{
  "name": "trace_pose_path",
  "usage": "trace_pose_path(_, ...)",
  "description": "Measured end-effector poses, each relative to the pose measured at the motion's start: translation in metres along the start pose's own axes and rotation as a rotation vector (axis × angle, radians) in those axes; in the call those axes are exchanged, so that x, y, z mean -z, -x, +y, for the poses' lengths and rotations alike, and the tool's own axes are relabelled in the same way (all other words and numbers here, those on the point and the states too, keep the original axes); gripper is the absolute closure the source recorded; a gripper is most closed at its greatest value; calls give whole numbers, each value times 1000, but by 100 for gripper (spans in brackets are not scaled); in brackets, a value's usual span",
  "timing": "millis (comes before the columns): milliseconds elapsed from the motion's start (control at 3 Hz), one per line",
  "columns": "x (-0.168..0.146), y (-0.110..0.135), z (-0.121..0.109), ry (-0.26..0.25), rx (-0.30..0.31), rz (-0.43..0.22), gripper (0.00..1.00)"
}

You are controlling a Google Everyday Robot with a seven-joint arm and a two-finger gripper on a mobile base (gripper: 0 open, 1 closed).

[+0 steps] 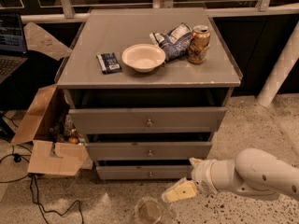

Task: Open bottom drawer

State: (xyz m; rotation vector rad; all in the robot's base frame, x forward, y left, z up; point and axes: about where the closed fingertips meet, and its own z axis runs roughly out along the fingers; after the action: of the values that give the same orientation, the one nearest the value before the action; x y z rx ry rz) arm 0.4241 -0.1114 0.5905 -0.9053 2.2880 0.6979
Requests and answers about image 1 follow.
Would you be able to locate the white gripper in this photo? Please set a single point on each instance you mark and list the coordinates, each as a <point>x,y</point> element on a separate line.
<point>202,174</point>

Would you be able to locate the grey bottom drawer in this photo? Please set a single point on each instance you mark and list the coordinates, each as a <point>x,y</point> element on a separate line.
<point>144,172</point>

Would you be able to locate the grey drawer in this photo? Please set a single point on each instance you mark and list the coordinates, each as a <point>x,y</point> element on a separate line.
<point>148,120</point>
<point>144,172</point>
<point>148,150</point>

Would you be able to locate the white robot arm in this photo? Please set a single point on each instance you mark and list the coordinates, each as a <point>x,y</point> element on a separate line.
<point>252,173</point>

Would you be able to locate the grey drawer cabinet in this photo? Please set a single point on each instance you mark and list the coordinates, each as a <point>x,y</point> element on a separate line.
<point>175,84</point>

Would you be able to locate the grey middle drawer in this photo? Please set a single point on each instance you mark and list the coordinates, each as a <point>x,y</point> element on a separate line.
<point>148,150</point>

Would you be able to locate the grey top drawer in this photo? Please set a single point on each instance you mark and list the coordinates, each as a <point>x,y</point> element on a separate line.
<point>148,120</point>

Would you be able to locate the open cardboard box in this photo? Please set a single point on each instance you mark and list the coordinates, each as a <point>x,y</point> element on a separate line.
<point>51,154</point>

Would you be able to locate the round floor drain cover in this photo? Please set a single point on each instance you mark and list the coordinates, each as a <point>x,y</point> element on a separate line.
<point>148,211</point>

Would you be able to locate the white paper bowl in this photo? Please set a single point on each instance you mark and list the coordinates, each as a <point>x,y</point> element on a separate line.
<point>143,57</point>

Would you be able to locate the gold soda can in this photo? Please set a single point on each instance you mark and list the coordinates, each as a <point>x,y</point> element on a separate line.
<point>199,44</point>

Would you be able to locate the crumpled blue chip bag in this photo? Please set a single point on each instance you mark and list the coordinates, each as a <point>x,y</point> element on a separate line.
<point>175,43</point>

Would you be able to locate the small blue snack packet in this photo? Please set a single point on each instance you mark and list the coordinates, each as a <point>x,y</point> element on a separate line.
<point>108,63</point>

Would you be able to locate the black laptop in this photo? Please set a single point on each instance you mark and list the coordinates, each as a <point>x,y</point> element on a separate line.
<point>13,49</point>

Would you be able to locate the white diagonal post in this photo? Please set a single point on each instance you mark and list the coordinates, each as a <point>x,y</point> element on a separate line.
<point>285,63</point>

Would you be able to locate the white railing frame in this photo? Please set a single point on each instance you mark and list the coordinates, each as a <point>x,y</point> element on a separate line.
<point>155,3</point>

